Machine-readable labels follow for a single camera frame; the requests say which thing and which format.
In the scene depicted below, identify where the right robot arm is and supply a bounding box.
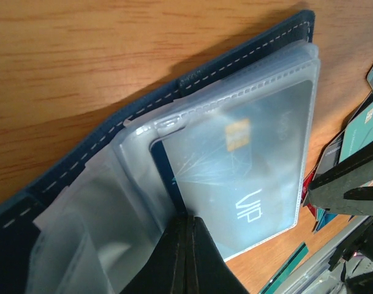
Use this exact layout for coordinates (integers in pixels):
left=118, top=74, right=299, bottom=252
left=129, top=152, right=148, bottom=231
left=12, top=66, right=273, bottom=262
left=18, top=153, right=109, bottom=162
left=308, top=141, right=373, bottom=293

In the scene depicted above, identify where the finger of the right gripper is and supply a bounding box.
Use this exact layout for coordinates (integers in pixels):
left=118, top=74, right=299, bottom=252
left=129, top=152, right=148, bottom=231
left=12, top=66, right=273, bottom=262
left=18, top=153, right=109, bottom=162
left=309, top=145, right=373, bottom=216

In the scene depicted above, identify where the dark blue card holder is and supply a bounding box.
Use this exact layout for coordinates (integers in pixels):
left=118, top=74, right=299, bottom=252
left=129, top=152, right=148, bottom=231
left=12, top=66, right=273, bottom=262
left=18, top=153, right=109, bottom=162
left=0, top=10, right=320, bottom=293

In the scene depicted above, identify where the teal card front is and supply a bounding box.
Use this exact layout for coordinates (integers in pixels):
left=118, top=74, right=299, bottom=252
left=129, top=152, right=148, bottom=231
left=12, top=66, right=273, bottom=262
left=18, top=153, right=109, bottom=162
left=259, top=242, right=309, bottom=294

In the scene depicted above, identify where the teal card pile left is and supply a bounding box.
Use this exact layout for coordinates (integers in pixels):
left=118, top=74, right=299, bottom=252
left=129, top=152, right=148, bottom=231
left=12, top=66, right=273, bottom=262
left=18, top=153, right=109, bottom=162
left=339, top=102, right=373, bottom=162

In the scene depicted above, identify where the blue VIP card pile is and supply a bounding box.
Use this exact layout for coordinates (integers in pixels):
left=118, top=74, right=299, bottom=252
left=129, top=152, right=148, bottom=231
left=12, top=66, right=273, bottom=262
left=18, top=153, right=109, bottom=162
left=150, top=80, right=314, bottom=260

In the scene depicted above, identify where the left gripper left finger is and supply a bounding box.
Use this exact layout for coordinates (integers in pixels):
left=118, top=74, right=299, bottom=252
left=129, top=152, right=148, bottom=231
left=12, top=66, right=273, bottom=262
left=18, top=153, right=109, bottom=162
left=122, top=217, right=187, bottom=293

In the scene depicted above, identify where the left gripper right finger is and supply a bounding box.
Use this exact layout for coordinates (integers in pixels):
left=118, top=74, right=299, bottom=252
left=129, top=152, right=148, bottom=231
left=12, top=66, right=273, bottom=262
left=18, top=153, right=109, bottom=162
left=186, top=216, right=248, bottom=293

